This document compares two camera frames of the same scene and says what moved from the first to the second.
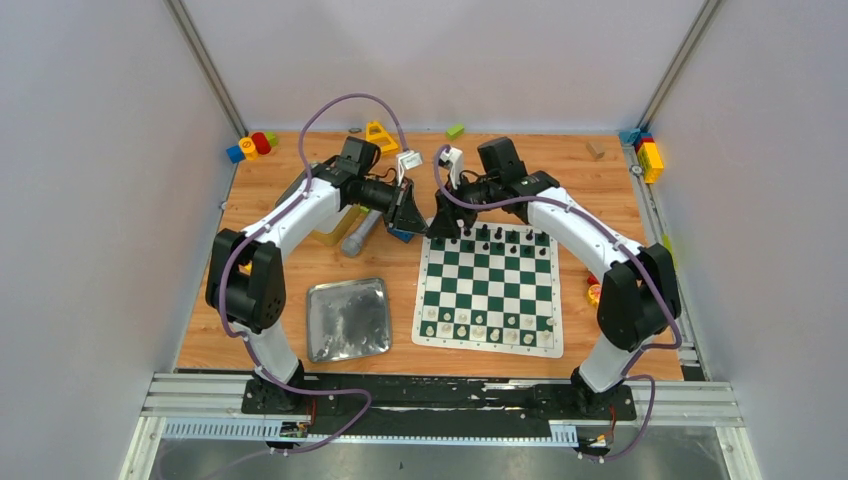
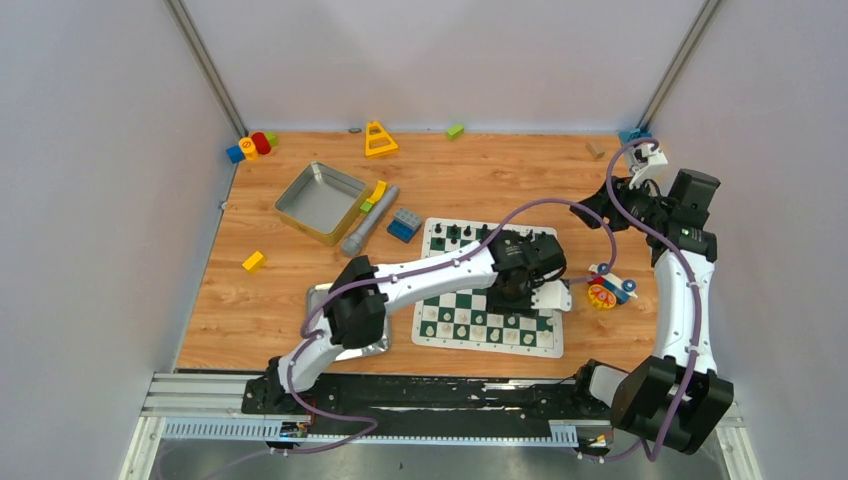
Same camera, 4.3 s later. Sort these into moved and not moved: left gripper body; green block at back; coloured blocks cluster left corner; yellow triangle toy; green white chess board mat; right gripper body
Moved: right gripper body; left gripper body
Not moved: green block at back; coloured blocks cluster left corner; yellow triangle toy; green white chess board mat
